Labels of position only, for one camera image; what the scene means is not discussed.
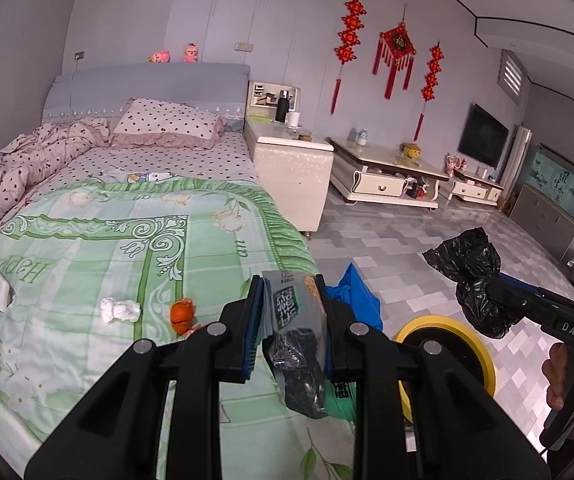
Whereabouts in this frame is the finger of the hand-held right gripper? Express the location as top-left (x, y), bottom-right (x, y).
top-left (487, 279), bottom-right (552, 329)
top-left (498, 273), bottom-right (574, 307)

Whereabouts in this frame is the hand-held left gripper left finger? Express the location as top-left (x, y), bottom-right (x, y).
top-left (24, 275), bottom-right (268, 480)

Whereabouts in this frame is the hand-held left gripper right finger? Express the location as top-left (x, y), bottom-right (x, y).
top-left (314, 274), bottom-right (552, 480)

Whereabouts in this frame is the silver grey snack packet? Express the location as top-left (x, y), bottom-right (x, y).
top-left (261, 269), bottom-right (330, 420)

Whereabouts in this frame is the blue plastic bag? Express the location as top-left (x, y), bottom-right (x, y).
top-left (324, 262), bottom-right (384, 333)

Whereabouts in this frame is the large black plastic bag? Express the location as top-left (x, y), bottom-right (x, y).
top-left (422, 227), bottom-right (522, 339)

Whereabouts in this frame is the yellow waste bin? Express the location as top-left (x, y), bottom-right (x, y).
top-left (393, 316), bottom-right (498, 428)

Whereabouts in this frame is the person's right hand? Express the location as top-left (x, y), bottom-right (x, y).
top-left (541, 345), bottom-right (574, 441)

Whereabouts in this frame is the orange peel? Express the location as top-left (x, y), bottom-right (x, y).
top-left (169, 298), bottom-right (198, 336)

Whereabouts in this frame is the white television stand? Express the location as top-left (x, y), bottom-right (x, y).
top-left (449, 167), bottom-right (505, 204)

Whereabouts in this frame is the fish tank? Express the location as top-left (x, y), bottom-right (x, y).
top-left (527, 142), bottom-right (574, 221)

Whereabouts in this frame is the white standing air conditioner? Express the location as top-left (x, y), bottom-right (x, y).
top-left (499, 126), bottom-right (532, 213)

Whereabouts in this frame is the crumpled white tissue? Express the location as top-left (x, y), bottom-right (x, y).
top-left (100, 297), bottom-right (142, 324)

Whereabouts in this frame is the white nightstand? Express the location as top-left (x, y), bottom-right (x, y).
top-left (243, 121), bottom-right (334, 237)

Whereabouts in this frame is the black television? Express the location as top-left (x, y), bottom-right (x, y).
top-left (457, 103), bottom-right (510, 169)

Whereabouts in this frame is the white coffee table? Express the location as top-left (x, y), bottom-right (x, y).
top-left (328, 136), bottom-right (450, 211)

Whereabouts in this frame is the dotted bed sheet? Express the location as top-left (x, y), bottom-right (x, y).
top-left (0, 132), bottom-right (260, 281)

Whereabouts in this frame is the window with grey blinds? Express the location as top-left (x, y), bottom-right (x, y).
top-left (498, 50), bottom-right (530, 107)

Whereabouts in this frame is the pink dotted pillow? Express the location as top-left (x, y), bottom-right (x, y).
top-left (110, 98), bottom-right (228, 150)

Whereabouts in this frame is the grey bed headboard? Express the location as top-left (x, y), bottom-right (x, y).
top-left (42, 63), bottom-right (250, 126)

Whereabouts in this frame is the red diamond knot decoration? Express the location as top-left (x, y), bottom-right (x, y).
top-left (371, 6), bottom-right (417, 101)

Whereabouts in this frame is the pink dotted quilt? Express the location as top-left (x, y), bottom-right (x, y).
top-left (0, 116), bottom-right (110, 256)

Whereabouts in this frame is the long red knot decoration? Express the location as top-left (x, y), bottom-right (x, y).
top-left (334, 0), bottom-right (370, 116)

